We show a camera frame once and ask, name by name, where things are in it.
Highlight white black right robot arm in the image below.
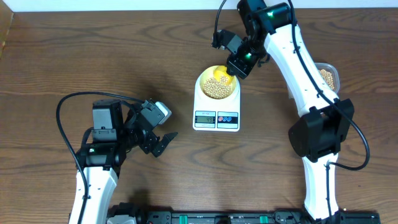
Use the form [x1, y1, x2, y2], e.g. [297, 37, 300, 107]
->
[213, 1, 354, 223]

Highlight yellow plastic measuring scoop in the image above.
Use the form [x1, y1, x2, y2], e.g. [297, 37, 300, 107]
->
[213, 65, 233, 85]

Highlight white digital kitchen scale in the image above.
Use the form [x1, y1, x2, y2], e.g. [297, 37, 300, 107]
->
[192, 72, 241, 132]

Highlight soybeans in bowl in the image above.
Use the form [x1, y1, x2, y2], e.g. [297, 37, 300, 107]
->
[203, 77, 232, 100]

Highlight brown cardboard board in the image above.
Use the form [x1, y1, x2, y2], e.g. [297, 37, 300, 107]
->
[0, 0, 14, 53]

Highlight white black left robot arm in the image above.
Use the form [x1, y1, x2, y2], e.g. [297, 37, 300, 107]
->
[69, 99, 177, 223]

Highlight clear plastic container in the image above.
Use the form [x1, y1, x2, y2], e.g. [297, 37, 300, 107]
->
[315, 63, 340, 93]

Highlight pale yellow plastic bowl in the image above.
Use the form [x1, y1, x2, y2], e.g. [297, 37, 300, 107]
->
[199, 65, 238, 100]

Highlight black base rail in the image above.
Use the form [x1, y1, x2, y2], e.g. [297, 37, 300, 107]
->
[106, 203, 381, 224]

